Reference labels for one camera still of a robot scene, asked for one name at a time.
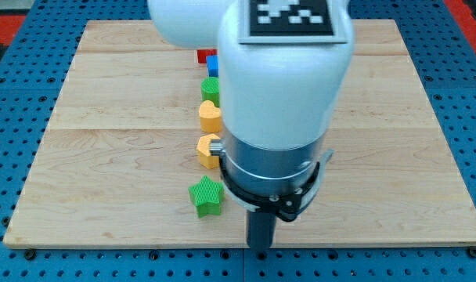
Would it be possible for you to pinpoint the green circle block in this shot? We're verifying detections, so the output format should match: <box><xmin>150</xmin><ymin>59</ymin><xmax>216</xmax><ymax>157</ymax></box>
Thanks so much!
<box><xmin>200</xmin><ymin>77</ymin><xmax>220</xmax><ymax>107</ymax></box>

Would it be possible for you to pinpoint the green star block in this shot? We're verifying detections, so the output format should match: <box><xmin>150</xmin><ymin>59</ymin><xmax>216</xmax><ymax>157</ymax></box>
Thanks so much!
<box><xmin>188</xmin><ymin>175</ymin><xmax>225</xmax><ymax>218</ymax></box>

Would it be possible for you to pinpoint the yellow hexagon block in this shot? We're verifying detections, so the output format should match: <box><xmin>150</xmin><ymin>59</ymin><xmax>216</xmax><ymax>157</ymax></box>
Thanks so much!
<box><xmin>197</xmin><ymin>134</ymin><xmax>220</xmax><ymax>169</ymax></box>

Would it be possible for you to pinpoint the yellow heart block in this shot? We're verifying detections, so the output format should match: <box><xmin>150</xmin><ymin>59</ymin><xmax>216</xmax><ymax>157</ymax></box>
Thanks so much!
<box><xmin>198</xmin><ymin>100</ymin><xmax>222</xmax><ymax>133</ymax></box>

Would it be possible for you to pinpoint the blue block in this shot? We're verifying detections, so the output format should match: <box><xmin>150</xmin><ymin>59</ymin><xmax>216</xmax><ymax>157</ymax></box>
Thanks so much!
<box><xmin>206</xmin><ymin>55</ymin><xmax>218</xmax><ymax>78</ymax></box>

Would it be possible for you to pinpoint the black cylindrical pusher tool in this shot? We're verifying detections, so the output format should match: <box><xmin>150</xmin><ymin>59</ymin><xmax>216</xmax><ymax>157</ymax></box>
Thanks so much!
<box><xmin>246</xmin><ymin>211</ymin><xmax>276</xmax><ymax>252</ymax></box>

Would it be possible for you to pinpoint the red block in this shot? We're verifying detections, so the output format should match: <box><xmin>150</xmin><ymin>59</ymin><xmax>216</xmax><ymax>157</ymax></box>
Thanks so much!
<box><xmin>197</xmin><ymin>49</ymin><xmax>218</xmax><ymax>63</ymax></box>

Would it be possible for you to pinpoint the black white fiducial marker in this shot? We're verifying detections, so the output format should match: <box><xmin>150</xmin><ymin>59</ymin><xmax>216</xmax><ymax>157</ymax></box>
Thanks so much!
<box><xmin>238</xmin><ymin>0</ymin><xmax>350</xmax><ymax>45</ymax></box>

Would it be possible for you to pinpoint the wooden board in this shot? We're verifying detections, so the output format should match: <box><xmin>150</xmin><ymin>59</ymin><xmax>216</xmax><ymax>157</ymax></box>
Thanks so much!
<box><xmin>4</xmin><ymin>20</ymin><xmax>476</xmax><ymax>249</ymax></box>

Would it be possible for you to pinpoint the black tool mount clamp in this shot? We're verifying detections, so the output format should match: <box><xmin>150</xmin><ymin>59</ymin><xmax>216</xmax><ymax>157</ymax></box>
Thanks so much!
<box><xmin>219</xmin><ymin>150</ymin><xmax>334</xmax><ymax>222</ymax></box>

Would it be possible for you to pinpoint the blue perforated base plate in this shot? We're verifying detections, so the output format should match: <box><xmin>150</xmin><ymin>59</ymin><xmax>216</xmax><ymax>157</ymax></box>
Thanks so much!
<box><xmin>0</xmin><ymin>0</ymin><xmax>476</xmax><ymax>281</ymax></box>

